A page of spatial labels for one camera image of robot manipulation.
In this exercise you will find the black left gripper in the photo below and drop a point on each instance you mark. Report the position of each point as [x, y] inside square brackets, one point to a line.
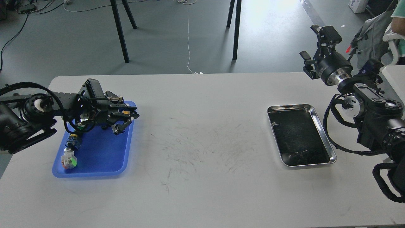
[94, 109]

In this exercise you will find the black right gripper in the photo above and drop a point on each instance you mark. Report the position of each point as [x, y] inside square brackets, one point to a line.
[327, 64]

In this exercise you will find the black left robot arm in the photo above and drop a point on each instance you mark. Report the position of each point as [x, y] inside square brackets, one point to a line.
[28, 111]

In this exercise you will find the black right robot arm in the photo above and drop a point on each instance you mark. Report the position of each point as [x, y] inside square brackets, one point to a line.
[361, 104]

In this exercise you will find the blue plastic tray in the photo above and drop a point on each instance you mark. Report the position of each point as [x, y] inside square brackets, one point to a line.
[102, 153]

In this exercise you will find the grey backpack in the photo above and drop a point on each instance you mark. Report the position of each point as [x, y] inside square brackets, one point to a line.
[368, 41]

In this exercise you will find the white box on floor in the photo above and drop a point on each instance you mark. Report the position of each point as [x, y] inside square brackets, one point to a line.
[358, 6]

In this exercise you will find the white office chair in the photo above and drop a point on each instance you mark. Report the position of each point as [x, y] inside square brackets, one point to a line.
[392, 38]

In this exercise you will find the white side table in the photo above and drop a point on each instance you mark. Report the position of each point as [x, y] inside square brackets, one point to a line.
[395, 74]

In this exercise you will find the silver metal tray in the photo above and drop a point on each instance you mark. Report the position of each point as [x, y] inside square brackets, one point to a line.
[300, 136]

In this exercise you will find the person sitting at right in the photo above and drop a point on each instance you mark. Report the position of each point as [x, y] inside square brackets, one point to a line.
[398, 27]

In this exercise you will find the black tripod right legs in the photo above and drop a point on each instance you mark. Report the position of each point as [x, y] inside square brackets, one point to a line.
[238, 4]

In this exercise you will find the black tripod legs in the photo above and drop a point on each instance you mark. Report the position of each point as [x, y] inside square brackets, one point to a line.
[238, 4]
[113, 4]

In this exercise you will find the black tripod left legs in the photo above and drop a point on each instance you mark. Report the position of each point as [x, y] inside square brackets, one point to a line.
[113, 4]

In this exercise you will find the green white switch block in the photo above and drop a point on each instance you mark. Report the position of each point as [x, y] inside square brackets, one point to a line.
[68, 159]

